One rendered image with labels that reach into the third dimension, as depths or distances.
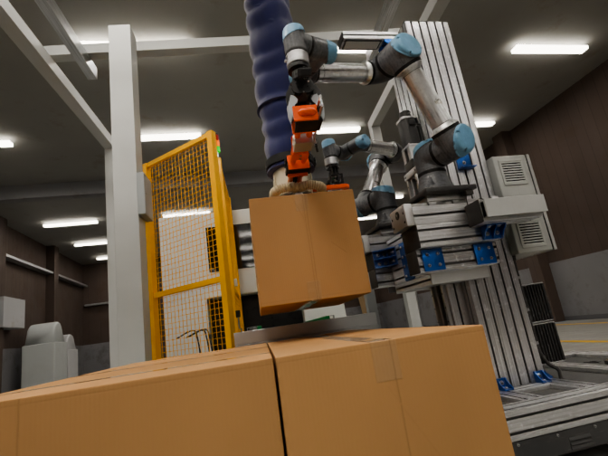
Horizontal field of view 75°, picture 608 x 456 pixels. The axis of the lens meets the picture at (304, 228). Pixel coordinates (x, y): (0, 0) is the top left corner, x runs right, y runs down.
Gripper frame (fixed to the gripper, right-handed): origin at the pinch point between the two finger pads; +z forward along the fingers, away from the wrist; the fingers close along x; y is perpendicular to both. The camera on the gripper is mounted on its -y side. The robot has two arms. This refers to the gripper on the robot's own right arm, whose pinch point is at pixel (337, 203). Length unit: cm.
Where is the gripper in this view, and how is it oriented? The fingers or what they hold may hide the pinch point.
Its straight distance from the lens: 213.9
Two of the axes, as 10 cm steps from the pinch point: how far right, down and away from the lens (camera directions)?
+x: 9.8, -1.2, 1.3
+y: 0.9, -2.4, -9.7
